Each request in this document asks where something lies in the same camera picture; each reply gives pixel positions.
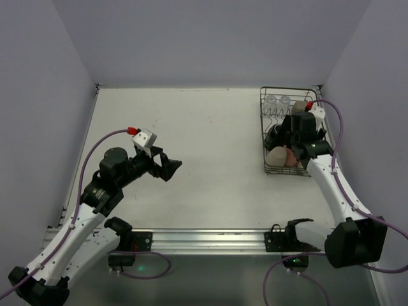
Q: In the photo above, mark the right clear glass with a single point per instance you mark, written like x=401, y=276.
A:
x=284, y=103

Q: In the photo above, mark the tall pink plastic cup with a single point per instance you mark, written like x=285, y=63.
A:
x=291, y=160

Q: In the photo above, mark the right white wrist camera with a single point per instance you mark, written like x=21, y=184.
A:
x=319, y=115

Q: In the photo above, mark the beige plastic cup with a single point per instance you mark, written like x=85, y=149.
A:
x=276, y=157

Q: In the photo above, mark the black mug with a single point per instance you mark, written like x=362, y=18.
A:
x=271, y=140

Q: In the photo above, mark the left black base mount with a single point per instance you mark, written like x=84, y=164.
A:
x=133, y=241

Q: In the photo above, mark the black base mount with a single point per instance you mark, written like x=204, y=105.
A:
x=277, y=240
x=133, y=241

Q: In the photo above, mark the grey-green ceramic cup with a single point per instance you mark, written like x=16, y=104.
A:
x=299, y=106

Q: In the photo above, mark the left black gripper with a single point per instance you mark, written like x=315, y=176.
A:
x=156, y=162

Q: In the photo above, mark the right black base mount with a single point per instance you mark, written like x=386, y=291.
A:
x=277, y=240

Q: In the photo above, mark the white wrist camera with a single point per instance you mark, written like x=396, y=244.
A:
x=319, y=115
x=144, y=139

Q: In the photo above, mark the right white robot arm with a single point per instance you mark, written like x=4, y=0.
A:
x=356, y=239

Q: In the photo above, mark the wire dish rack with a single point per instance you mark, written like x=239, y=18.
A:
x=304, y=153

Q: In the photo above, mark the left clear glass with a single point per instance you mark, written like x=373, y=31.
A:
x=270, y=103

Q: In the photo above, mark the clear glass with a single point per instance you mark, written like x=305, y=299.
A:
x=284, y=103
x=270, y=103

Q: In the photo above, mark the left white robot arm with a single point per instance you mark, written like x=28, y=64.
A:
x=47, y=280

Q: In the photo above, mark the aluminium mounting rail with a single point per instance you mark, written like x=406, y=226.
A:
x=207, y=240

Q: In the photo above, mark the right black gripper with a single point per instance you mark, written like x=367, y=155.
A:
x=287, y=128

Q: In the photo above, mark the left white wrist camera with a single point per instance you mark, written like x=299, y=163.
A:
x=144, y=139

